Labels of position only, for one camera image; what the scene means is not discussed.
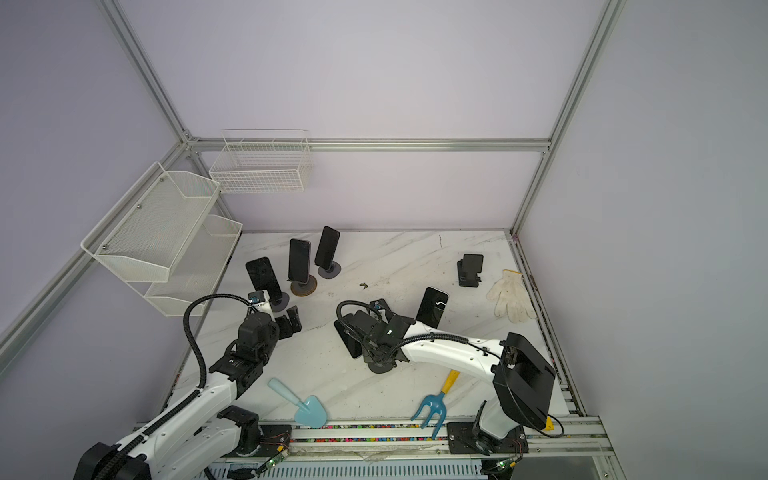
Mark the phone from stand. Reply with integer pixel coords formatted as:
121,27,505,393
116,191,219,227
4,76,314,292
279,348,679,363
333,320,363,359
415,287,449,329

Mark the dark round stand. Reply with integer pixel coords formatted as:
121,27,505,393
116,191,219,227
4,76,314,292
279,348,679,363
365,358,396,374

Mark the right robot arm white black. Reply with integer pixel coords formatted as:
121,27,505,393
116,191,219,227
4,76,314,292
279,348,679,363
334,299,556,439

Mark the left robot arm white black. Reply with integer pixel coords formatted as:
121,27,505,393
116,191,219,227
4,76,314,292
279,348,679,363
74,306,302,479

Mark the grey round stand far left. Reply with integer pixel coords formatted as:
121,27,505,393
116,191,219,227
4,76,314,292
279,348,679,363
269,292,290,313

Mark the grey round phone stand back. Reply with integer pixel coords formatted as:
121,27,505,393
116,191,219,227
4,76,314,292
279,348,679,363
318,262,342,280

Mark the phone on wooden-base stand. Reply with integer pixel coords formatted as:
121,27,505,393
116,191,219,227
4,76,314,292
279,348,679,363
288,238,311,283

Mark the black folding phone stand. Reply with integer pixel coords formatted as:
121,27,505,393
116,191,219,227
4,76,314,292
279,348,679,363
457,253,484,288

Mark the phone on grey round stand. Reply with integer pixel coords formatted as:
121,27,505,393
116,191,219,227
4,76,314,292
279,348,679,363
314,226,341,272

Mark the blue yellow garden fork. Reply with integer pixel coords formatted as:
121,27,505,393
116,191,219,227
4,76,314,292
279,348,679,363
410,370,460,440

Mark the teal garden trowel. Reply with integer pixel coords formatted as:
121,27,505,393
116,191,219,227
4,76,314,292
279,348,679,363
267,378,328,428

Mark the white work glove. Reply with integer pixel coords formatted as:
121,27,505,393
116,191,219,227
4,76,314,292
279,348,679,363
486,269,537,324

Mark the white mesh two-tier shelf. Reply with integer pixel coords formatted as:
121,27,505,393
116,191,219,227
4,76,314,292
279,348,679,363
81,163,242,317

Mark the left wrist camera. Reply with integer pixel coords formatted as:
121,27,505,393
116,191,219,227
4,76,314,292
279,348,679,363
247,290,269,311

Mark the black corrugated cable left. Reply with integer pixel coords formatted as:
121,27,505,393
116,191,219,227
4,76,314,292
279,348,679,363
95,293,253,480

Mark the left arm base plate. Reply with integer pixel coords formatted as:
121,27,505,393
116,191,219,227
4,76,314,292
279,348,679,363
216,406,293,458

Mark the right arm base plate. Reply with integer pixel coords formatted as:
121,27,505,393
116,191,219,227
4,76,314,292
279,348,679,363
446,401,529,456

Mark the white wire basket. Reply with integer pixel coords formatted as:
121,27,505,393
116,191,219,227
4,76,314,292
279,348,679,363
209,129,313,194

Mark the aluminium front rail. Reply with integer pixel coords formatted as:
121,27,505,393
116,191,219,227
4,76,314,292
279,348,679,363
220,416,616,462

